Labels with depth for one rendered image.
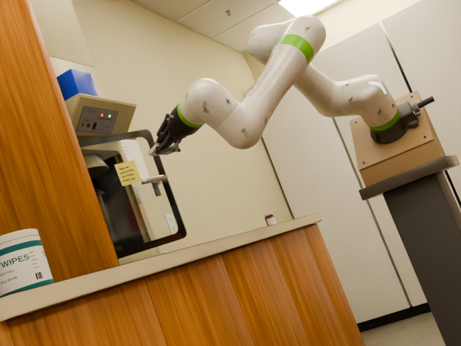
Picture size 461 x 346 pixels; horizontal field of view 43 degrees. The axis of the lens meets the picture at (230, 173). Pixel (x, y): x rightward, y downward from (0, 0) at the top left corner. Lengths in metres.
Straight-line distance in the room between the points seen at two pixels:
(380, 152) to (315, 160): 2.55
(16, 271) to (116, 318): 0.24
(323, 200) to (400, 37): 1.39
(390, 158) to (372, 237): 2.52
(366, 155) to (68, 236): 1.12
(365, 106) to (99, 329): 1.24
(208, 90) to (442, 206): 1.00
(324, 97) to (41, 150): 1.00
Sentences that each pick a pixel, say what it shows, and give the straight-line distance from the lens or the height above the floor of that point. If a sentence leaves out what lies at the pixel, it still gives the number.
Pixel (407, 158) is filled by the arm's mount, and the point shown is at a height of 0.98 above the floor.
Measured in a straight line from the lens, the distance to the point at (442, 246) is 2.16.
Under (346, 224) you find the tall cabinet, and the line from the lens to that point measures 4.69.
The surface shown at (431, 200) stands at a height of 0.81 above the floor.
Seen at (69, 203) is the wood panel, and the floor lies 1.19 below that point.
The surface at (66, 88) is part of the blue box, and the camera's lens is 1.92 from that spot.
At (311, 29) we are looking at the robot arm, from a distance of 1.80.
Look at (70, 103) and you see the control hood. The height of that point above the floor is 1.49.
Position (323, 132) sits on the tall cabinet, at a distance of 4.72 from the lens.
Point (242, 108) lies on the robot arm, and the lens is 1.56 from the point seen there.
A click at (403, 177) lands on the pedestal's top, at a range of 2.10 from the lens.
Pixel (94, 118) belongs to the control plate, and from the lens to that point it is 1.95.
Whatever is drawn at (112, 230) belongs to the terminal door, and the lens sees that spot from 1.85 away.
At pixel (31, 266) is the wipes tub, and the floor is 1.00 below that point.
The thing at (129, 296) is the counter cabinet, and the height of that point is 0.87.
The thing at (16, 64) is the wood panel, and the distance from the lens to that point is 1.93.
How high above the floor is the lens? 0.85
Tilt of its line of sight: 9 degrees up
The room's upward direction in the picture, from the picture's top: 21 degrees counter-clockwise
